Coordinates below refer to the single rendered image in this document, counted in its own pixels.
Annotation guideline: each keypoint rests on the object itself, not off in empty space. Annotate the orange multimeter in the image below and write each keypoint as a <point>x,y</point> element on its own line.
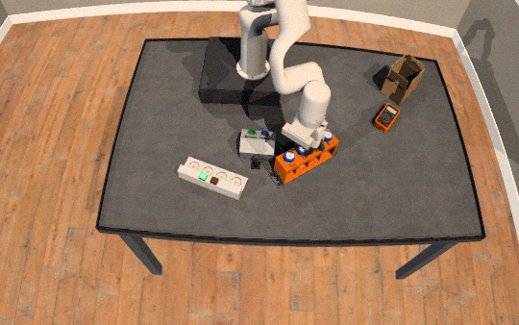
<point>386,118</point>

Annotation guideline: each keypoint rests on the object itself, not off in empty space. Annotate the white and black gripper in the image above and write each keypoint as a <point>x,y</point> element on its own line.
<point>317,139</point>

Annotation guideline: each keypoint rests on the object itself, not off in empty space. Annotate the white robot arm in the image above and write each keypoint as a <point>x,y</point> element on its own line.
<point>293,18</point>

